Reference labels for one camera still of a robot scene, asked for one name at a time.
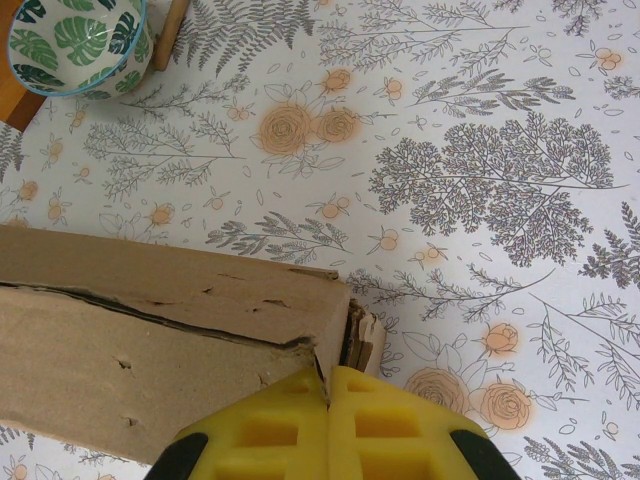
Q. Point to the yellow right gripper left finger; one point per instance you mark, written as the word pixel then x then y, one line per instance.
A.
pixel 270 435

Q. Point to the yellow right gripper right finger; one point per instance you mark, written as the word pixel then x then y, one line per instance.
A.
pixel 395 435

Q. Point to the brown cardboard paper box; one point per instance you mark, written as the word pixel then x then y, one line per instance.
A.
pixel 150 350

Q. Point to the orange block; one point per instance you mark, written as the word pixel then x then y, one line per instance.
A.
pixel 20 112

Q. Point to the small wooden mallet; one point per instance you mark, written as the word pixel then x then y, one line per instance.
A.
pixel 170 35

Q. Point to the leaf print bowl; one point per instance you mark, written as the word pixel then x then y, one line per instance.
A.
pixel 85 45

